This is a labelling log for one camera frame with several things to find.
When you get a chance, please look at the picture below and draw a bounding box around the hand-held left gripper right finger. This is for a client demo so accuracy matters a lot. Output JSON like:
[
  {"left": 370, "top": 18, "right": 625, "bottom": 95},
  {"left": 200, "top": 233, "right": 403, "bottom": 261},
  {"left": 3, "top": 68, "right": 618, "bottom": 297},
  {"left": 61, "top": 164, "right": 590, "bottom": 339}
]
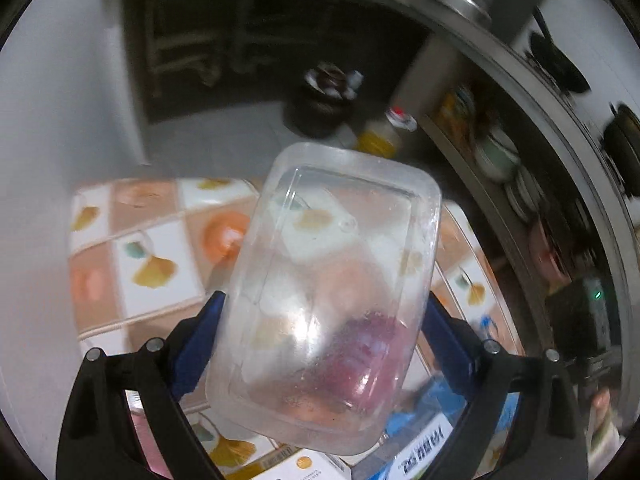
[{"left": 424, "top": 291, "right": 590, "bottom": 480}]

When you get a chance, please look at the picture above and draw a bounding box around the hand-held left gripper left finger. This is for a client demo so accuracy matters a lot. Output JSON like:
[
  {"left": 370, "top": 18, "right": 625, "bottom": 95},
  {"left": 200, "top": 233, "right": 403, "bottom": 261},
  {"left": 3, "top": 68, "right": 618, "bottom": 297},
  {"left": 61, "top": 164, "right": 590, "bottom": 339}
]
[{"left": 55, "top": 290, "right": 227, "bottom": 480}]

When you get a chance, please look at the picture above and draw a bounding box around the blue plastic wrapper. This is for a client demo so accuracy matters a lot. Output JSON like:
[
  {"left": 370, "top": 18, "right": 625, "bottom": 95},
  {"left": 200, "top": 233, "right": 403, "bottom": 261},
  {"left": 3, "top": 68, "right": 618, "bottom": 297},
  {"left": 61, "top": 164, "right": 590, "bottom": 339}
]
[{"left": 352, "top": 370, "right": 521, "bottom": 480}]

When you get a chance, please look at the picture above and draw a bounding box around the pink plastic packet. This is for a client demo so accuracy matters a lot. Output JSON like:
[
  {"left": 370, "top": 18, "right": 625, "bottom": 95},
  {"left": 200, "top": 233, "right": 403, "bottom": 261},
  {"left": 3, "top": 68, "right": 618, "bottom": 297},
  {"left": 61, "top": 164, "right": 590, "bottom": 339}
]
[{"left": 131, "top": 395, "right": 173, "bottom": 478}]

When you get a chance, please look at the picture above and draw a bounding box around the clear plastic food container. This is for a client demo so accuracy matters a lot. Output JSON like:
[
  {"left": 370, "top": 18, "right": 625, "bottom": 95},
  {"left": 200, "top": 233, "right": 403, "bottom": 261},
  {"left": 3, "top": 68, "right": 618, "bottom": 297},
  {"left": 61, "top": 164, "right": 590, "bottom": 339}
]
[{"left": 205, "top": 141, "right": 443, "bottom": 456}]

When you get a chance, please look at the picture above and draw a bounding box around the white paper carton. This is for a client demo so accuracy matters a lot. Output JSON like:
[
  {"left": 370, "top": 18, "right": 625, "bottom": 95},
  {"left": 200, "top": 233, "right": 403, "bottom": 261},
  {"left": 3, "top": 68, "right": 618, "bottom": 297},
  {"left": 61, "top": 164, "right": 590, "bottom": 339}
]
[{"left": 249, "top": 441, "right": 352, "bottom": 480}]

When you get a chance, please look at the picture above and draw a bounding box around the person's right hand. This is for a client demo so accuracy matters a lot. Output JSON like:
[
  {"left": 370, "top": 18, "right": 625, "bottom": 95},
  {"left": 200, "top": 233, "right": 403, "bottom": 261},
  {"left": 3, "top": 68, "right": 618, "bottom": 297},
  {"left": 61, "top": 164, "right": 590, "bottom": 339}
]
[{"left": 590, "top": 389, "right": 617, "bottom": 428}]

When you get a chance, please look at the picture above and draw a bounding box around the pink plastic basin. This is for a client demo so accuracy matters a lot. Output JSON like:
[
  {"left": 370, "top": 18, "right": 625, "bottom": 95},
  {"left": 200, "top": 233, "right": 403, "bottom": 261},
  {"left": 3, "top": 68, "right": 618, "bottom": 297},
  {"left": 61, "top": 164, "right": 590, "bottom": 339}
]
[{"left": 529, "top": 214, "right": 577, "bottom": 287}]

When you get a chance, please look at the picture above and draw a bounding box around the black cooking pot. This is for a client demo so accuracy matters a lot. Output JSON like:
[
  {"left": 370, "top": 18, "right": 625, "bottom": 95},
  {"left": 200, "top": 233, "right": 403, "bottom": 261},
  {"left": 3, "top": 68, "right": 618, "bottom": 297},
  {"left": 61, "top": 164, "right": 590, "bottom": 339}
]
[{"left": 601, "top": 101, "right": 640, "bottom": 197}]

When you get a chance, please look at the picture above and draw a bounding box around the stack of green-white bowls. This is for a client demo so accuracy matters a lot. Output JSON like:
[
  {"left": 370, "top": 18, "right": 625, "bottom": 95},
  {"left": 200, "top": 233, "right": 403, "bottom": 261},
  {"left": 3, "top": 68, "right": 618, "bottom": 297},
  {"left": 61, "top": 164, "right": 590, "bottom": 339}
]
[{"left": 473, "top": 124, "right": 522, "bottom": 184}]

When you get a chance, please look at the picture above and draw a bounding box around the yellow cooking oil bottle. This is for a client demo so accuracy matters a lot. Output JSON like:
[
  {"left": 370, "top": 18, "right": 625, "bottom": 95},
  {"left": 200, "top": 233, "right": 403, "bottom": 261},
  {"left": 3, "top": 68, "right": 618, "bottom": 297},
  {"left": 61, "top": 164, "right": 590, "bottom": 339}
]
[{"left": 355, "top": 105, "right": 419, "bottom": 159}]

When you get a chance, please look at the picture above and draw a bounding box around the orange snack bag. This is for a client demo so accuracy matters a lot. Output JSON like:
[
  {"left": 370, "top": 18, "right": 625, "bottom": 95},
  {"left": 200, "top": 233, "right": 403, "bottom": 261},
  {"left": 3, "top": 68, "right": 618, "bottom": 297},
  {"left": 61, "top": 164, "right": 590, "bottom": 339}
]
[{"left": 436, "top": 84, "right": 477, "bottom": 134}]

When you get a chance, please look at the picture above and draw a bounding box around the black wok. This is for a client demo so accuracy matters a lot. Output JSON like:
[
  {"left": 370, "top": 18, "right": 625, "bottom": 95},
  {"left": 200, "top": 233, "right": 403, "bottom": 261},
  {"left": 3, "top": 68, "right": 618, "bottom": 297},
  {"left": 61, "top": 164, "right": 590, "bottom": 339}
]
[{"left": 529, "top": 6, "right": 592, "bottom": 94}]

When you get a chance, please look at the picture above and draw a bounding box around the dark clay jar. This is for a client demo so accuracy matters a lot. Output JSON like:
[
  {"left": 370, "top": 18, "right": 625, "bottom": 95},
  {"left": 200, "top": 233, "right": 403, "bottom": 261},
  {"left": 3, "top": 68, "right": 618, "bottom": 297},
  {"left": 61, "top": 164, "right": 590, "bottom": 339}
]
[{"left": 282, "top": 60, "right": 366, "bottom": 139}]

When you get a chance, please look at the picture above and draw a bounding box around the metal rack frame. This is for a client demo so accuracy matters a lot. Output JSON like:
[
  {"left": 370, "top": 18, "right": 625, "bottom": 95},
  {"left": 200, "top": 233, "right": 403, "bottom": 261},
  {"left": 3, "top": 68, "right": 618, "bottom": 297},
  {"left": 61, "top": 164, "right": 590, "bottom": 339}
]
[{"left": 144, "top": 0, "right": 222, "bottom": 97}]

